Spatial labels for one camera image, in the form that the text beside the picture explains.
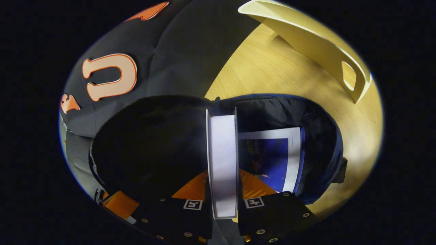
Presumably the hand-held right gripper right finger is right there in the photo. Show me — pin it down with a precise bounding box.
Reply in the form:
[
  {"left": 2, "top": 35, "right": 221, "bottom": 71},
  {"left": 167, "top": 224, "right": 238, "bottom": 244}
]
[{"left": 237, "top": 168, "right": 319, "bottom": 244}]

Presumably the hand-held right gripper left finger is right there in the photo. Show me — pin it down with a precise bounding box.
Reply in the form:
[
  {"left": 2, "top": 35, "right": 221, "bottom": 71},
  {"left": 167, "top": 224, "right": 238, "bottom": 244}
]
[{"left": 131, "top": 169, "right": 214, "bottom": 243}]

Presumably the blue cover book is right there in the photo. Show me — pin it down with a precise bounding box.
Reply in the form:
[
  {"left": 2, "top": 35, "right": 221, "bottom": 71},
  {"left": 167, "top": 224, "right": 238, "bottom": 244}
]
[{"left": 237, "top": 127, "right": 305, "bottom": 194}]

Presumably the blue schoolbag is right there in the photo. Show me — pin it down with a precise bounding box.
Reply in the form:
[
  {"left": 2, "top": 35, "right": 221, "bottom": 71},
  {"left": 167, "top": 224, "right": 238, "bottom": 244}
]
[{"left": 89, "top": 94, "right": 348, "bottom": 211}]

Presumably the grey cover book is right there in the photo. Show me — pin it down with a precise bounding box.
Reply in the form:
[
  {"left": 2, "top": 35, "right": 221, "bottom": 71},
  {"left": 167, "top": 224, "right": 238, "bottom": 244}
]
[{"left": 206, "top": 107, "right": 239, "bottom": 220}]

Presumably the white bookshelf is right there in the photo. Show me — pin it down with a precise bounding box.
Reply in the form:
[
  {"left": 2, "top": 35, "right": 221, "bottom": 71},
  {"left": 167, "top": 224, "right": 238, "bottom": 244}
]
[{"left": 237, "top": 0, "right": 372, "bottom": 104}]

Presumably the black backdrop cloth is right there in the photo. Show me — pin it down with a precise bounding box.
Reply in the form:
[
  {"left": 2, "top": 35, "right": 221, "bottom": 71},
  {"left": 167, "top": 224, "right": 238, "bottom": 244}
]
[{"left": 59, "top": 0, "right": 266, "bottom": 205}]

